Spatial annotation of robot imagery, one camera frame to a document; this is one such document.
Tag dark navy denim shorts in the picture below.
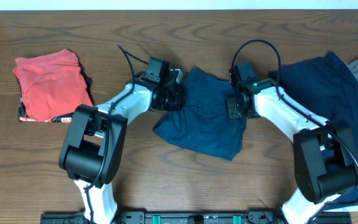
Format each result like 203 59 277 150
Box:
153 68 246 161

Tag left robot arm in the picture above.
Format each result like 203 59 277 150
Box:
58 69 183 223

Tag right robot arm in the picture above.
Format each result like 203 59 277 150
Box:
226 62 358 223

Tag dark navy garment pile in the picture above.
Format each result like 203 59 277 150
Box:
269 52 358 151

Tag red folded t-shirt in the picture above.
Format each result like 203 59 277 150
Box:
13 49 93 121

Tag black folded printed shirt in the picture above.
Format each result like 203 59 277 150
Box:
17 72 94 123

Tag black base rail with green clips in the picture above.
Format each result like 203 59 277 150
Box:
40 210 353 224

